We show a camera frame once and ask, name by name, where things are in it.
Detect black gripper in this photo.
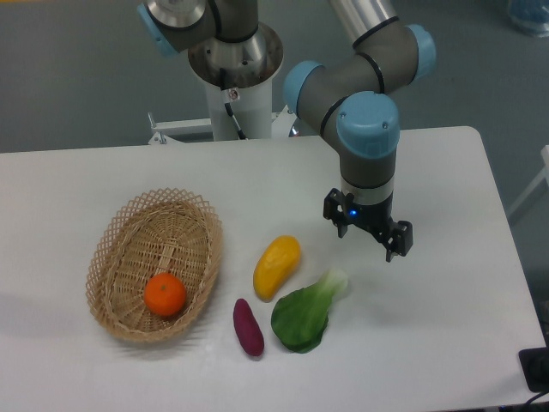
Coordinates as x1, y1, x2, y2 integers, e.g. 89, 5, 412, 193
323, 182, 413, 263

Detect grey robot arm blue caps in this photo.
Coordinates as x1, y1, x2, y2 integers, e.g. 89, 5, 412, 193
137, 1, 437, 258

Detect woven wicker basket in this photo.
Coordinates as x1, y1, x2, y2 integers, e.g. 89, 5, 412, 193
86, 188, 223, 343

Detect yellow mango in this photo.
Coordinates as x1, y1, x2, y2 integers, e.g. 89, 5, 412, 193
253, 235, 301, 302

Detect green bok choy leaf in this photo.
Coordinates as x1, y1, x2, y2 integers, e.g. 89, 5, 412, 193
270, 269, 348, 354

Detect purple sweet potato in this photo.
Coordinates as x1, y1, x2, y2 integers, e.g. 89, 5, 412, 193
232, 299, 264, 357

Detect white furniture leg right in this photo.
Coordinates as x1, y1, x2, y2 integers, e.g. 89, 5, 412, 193
506, 145, 548, 225

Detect orange fruit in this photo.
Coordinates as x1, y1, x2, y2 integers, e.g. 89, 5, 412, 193
143, 272, 187, 317

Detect black device at table edge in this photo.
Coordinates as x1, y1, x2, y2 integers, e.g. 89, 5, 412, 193
518, 347, 548, 392

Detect blue object top right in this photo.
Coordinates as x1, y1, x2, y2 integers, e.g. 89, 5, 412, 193
506, 0, 548, 38

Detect white metal base frame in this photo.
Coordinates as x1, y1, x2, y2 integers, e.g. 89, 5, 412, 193
148, 106, 300, 145

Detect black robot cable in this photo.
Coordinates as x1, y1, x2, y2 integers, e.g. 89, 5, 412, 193
219, 68, 249, 141

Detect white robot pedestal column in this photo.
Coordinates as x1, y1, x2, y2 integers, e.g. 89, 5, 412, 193
188, 23, 283, 141

